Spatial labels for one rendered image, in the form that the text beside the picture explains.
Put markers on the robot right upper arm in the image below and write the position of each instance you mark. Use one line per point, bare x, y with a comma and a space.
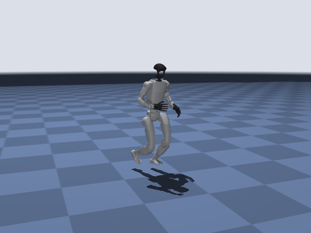
146, 86

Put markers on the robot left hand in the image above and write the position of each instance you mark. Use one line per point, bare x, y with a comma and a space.
176, 109

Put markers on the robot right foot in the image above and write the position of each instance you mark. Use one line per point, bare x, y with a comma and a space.
136, 157

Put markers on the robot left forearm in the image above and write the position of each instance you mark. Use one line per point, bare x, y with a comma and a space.
170, 102

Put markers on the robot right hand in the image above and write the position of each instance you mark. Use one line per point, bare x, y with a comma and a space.
159, 106

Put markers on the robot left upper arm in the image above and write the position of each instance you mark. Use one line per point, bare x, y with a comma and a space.
167, 88

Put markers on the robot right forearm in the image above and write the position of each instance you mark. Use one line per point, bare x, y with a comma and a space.
145, 103

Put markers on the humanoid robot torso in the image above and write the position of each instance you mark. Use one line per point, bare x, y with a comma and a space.
154, 96

